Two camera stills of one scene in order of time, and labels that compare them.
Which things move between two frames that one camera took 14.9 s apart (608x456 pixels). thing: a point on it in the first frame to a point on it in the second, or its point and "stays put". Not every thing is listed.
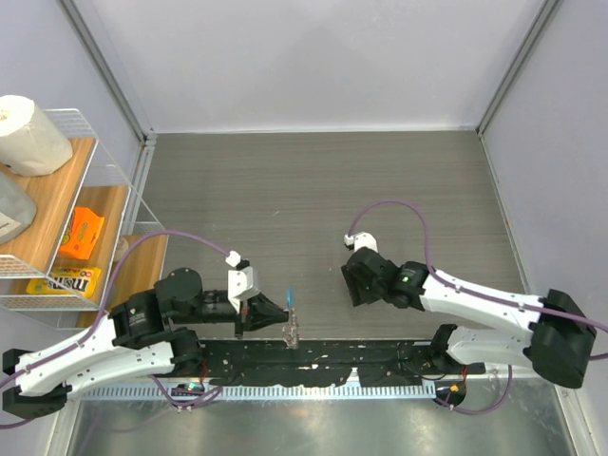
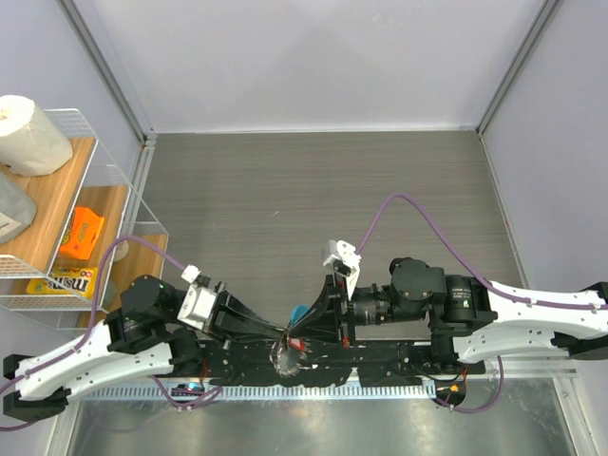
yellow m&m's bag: x=66 y=280 stays put
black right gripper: x=358 y=294 to x=317 y=323
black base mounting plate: x=379 y=363 stays put
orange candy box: x=85 y=230 stays put
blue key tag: x=291 y=296 to x=296 y=313
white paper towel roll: x=29 y=144 stays put
